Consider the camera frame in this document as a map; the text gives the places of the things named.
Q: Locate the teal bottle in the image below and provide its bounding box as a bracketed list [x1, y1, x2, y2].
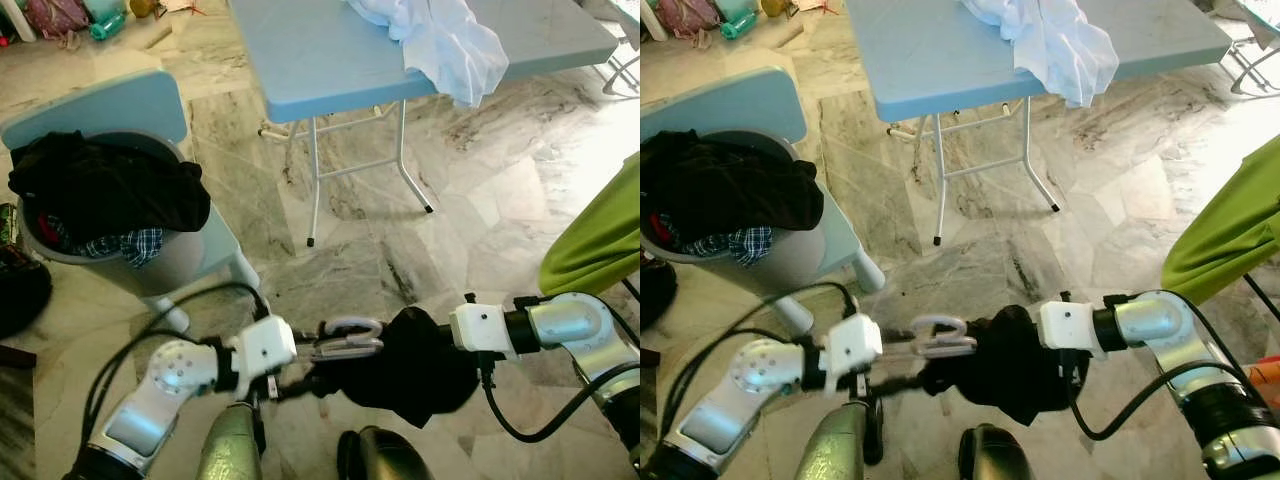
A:
[88, 8, 131, 43]
[718, 8, 763, 43]

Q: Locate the silver left robot leg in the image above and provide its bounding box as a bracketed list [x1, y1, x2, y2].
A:
[793, 398, 888, 480]
[193, 398, 268, 480]

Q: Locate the white cloth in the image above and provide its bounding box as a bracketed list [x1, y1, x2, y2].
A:
[344, 0, 511, 109]
[960, 0, 1122, 109]

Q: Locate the blue plaid cloth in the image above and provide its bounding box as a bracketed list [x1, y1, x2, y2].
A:
[685, 224, 778, 269]
[55, 226, 167, 271]

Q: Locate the light blue chair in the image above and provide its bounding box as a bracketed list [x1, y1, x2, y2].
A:
[0, 67, 264, 338]
[640, 67, 888, 338]

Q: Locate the black garment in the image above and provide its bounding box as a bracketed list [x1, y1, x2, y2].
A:
[640, 129, 827, 238]
[918, 303, 1093, 428]
[7, 129, 212, 238]
[322, 304, 483, 431]

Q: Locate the grey laundry basket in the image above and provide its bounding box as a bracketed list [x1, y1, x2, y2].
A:
[650, 128, 833, 298]
[18, 128, 214, 298]

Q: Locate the green t-shirt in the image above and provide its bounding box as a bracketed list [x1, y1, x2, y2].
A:
[1159, 133, 1280, 308]
[537, 153, 641, 298]

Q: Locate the white plastic hanger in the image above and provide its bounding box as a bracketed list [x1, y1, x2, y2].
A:
[310, 314, 388, 363]
[903, 312, 981, 361]

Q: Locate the silver robot leg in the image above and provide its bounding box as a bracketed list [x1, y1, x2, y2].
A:
[193, 398, 268, 480]
[793, 398, 888, 480]
[334, 424, 429, 480]
[957, 422, 1043, 480]

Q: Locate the white baby bouncer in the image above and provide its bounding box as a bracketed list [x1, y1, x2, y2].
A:
[1215, 0, 1280, 97]
[598, 0, 641, 98]

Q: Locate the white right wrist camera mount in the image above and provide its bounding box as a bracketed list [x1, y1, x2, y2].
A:
[1037, 299, 1101, 357]
[448, 301, 513, 358]

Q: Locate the pink bag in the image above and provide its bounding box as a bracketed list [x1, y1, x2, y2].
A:
[655, 0, 718, 41]
[24, 0, 93, 41]

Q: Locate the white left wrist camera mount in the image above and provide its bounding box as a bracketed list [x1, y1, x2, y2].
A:
[821, 312, 885, 378]
[231, 314, 299, 380]

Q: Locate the silver right robot leg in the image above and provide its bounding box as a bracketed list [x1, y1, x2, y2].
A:
[334, 424, 429, 480]
[957, 422, 1043, 480]

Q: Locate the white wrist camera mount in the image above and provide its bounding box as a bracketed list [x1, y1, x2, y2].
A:
[448, 301, 513, 358]
[231, 314, 299, 380]
[1037, 299, 1101, 357]
[821, 312, 885, 378]

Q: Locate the light blue folding table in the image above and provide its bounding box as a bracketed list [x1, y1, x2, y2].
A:
[843, 0, 1234, 248]
[227, 0, 621, 248]

